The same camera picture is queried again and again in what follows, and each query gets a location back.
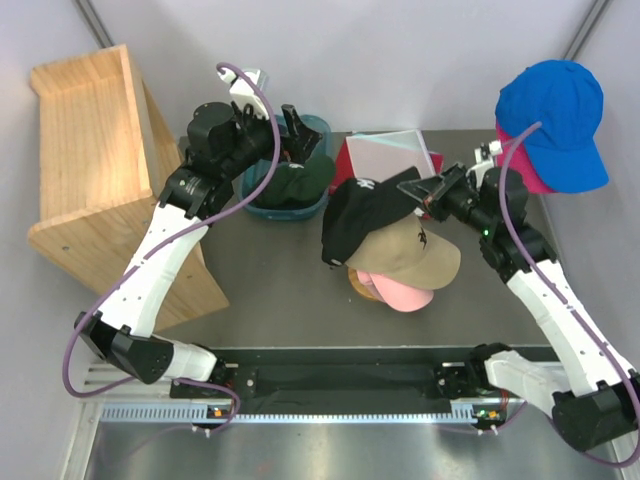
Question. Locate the translucent zip document pouch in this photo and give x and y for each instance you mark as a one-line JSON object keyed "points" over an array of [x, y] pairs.
{"points": [[381, 156]]}

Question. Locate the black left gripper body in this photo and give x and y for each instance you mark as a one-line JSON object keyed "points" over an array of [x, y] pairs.
{"points": [[291, 149]]}

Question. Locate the blue baseball cap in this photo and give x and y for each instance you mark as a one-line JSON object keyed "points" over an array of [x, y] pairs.
{"points": [[567, 101]]}

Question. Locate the grey slotted cable duct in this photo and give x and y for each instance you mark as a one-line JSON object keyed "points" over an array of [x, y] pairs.
{"points": [[459, 413]]}

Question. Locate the salmon pink baseball cap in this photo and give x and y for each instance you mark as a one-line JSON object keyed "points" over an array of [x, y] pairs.
{"points": [[398, 296]]}

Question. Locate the round wooden hat stand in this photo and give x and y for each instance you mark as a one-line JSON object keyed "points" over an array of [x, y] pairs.
{"points": [[365, 290]]}

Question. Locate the dark green baseball cap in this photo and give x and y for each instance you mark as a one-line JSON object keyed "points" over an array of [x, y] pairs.
{"points": [[296, 186]]}

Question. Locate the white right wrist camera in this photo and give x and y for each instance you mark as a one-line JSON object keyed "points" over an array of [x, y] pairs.
{"points": [[487, 152]]}

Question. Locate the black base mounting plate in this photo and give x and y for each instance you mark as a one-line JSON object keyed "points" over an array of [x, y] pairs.
{"points": [[424, 372]]}

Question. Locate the magenta baseball cap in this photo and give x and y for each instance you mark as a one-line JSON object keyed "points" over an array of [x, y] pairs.
{"points": [[521, 163]]}

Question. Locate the wooden shelf box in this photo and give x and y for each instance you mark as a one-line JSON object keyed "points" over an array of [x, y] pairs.
{"points": [[105, 154]]}

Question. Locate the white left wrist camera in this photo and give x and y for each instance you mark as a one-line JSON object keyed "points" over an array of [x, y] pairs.
{"points": [[243, 94]]}

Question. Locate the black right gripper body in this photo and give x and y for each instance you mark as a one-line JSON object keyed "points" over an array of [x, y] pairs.
{"points": [[460, 200]]}

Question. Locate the teal plastic container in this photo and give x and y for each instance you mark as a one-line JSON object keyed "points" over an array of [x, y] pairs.
{"points": [[280, 210]]}

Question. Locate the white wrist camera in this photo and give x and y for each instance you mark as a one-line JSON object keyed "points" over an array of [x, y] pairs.
{"points": [[487, 152], [243, 94]]}

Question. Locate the tan baseball cap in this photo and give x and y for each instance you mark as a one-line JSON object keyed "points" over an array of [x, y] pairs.
{"points": [[408, 253]]}

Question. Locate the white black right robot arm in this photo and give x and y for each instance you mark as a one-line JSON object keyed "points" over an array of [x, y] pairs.
{"points": [[593, 398]]}

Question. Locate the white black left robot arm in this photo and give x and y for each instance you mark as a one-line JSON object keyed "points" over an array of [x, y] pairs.
{"points": [[224, 140]]}

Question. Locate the black baseball cap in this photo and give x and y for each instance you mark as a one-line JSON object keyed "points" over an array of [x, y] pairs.
{"points": [[360, 206]]}

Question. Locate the red booklet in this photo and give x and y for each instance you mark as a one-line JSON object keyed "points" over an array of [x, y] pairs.
{"points": [[344, 168]]}

